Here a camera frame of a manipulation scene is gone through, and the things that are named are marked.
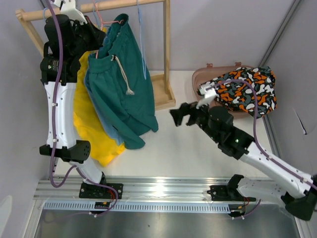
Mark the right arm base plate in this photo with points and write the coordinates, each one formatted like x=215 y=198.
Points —
x=225 y=193

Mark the aluminium mounting rail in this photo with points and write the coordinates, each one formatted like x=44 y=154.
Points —
x=138 y=189

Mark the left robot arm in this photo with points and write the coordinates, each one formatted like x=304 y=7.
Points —
x=68 y=40

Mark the light blue shorts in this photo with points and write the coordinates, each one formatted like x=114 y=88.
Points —
x=109 y=129

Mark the slotted cable duct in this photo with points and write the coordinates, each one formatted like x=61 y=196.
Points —
x=138 y=207

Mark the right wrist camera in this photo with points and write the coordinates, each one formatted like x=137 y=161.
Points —
x=207 y=95

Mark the pink hanger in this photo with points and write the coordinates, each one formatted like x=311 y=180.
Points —
x=107 y=23

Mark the yellow shorts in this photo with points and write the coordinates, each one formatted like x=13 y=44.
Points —
x=104 y=149

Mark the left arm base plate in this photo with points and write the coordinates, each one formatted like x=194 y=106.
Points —
x=90 y=191

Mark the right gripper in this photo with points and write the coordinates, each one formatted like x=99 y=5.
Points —
x=185 y=109

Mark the camouflage patterned shorts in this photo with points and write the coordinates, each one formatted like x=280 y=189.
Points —
x=245 y=88

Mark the dark green shorts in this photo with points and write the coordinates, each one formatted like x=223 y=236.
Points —
x=119 y=87

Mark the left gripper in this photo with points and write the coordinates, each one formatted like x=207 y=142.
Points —
x=97 y=35

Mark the pink translucent plastic basin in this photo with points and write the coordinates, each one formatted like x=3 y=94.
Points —
x=209 y=72

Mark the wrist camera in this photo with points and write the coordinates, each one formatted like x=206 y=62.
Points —
x=68 y=7
x=207 y=95

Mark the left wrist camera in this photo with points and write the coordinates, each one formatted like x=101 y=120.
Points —
x=68 y=7

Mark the wooden clothes rack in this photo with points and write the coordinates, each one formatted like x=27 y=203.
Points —
x=164 y=96

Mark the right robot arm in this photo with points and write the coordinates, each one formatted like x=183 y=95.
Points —
x=288 y=187

